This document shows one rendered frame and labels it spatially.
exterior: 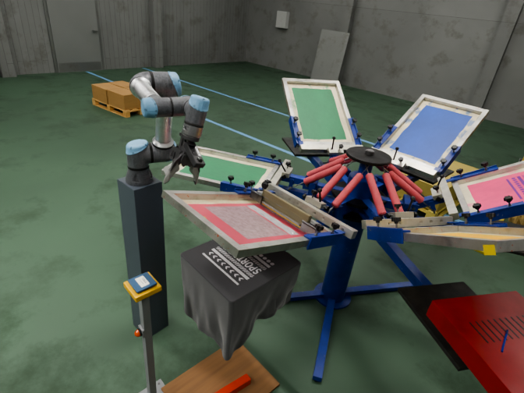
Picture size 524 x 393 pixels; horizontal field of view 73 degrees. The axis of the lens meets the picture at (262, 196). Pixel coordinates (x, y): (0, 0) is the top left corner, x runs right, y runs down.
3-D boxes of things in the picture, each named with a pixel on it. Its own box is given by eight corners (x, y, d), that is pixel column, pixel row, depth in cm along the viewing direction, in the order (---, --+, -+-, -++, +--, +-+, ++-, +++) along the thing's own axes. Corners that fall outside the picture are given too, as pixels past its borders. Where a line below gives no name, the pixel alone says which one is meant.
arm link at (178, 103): (167, 94, 142) (174, 99, 133) (193, 93, 147) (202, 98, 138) (168, 114, 145) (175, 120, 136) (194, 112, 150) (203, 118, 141)
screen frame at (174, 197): (235, 258, 137) (238, 249, 136) (161, 196, 173) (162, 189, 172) (338, 241, 196) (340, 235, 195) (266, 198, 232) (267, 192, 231)
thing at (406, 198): (373, 249, 211) (378, 233, 206) (280, 196, 259) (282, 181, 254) (431, 210, 263) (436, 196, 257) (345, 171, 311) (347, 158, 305)
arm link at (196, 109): (206, 97, 138) (214, 101, 132) (199, 124, 141) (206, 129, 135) (187, 91, 134) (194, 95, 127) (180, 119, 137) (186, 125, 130)
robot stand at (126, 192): (132, 324, 259) (116, 178, 201) (154, 311, 272) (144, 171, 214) (146, 339, 249) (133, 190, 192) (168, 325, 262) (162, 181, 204)
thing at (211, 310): (226, 363, 181) (231, 303, 161) (179, 310, 209) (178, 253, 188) (231, 360, 183) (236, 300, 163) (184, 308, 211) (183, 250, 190)
